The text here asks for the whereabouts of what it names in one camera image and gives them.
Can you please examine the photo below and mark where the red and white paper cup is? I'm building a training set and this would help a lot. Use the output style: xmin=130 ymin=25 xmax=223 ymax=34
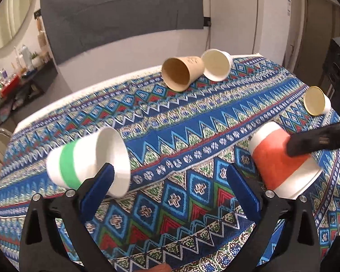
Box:
xmin=248 ymin=121 xmax=323 ymax=199

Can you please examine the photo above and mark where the green striped white paper cup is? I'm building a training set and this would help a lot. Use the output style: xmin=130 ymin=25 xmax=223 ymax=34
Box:
xmin=46 ymin=128 xmax=131 ymax=198

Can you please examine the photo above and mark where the white cup yellow inside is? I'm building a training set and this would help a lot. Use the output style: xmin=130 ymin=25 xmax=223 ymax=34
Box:
xmin=303 ymin=86 xmax=331 ymax=116

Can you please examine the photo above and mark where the white cup with pink hearts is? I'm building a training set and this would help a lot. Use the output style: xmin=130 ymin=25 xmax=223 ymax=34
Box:
xmin=201 ymin=49 xmax=233 ymax=82

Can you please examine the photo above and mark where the brown kraft paper cup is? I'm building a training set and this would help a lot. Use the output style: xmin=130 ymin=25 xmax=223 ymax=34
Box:
xmin=161 ymin=56 xmax=204 ymax=92

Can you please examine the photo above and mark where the blue patterned tablecloth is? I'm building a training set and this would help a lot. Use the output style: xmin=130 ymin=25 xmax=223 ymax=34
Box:
xmin=0 ymin=56 xmax=340 ymax=271

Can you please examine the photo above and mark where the grey door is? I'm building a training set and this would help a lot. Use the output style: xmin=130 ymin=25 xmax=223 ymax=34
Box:
xmin=294 ymin=0 xmax=340 ymax=86

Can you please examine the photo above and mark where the white refrigerator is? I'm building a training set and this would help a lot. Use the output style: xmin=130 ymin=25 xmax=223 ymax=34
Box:
xmin=210 ymin=0 xmax=291 ymax=65

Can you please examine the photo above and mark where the small potted plant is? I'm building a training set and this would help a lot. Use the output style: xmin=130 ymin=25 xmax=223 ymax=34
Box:
xmin=31 ymin=52 xmax=43 ymax=69

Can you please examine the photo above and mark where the white kettle bottle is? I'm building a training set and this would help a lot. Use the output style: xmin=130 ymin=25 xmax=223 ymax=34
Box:
xmin=19 ymin=45 xmax=33 ymax=70

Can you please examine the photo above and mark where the black wall shelf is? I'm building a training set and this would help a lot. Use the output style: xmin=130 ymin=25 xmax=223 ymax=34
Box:
xmin=0 ymin=59 xmax=58 ymax=126

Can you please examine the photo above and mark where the oval wall mirror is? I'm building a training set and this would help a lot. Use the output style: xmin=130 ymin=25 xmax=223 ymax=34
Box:
xmin=0 ymin=0 xmax=34 ymax=49

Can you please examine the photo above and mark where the grey covered wall television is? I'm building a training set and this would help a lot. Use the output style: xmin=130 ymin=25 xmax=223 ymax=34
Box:
xmin=40 ymin=0 xmax=204 ymax=64

